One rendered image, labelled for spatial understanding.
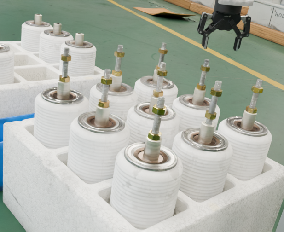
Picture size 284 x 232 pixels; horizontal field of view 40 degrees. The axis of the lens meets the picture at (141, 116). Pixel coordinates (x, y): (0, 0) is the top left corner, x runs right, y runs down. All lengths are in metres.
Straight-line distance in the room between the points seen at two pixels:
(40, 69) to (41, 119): 0.43
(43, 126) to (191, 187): 0.27
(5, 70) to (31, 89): 0.07
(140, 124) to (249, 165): 0.20
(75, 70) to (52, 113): 0.39
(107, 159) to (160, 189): 0.12
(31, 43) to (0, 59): 0.32
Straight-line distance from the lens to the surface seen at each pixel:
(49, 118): 0.68
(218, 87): 0.59
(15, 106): 0.95
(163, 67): 0.66
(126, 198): 0.53
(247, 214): 0.70
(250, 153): 0.69
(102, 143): 0.58
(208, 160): 0.59
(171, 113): 0.69
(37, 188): 0.68
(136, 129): 0.67
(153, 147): 0.52
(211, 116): 0.60
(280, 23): 3.36
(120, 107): 0.74
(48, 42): 1.14
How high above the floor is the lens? 0.51
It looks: 23 degrees down
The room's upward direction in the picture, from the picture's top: 9 degrees clockwise
